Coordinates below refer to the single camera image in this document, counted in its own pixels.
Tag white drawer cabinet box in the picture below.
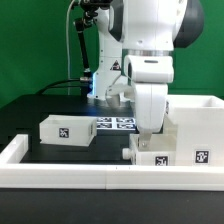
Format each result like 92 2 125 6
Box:
163 95 224 167

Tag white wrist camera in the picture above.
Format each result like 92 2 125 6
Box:
124 55 174 83

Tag white drawer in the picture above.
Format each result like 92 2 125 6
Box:
122 134 176 166
39 115 97 147

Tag grey cable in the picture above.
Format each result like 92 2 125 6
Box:
65 0 78 96

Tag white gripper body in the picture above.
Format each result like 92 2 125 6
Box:
105 83 168 134

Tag white U-shaped frame wall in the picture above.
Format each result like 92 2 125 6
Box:
0 134 224 191

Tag fiducial marker sheet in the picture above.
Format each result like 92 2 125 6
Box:
97 117 136 130

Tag black cable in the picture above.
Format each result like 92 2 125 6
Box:
35 76 94 96

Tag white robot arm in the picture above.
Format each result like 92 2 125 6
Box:
89 0 204 150

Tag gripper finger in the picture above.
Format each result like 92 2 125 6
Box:
138 133 152 150

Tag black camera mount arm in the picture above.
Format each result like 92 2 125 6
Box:
74 0 112 77

